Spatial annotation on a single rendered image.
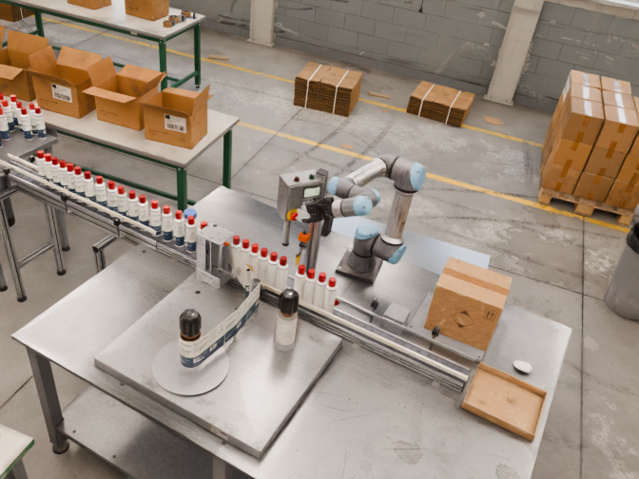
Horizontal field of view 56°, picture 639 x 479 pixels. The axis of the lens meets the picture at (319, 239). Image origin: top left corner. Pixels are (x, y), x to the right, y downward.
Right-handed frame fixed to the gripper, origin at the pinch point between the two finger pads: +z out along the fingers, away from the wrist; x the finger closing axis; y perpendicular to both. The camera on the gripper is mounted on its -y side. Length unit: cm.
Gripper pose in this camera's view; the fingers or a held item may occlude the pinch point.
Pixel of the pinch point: (299, 219)
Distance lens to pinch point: 258.5
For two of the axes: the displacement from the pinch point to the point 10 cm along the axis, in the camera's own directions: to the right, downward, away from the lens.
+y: -3.4, -8.7, -3.6
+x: -4.7, 4.9, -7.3
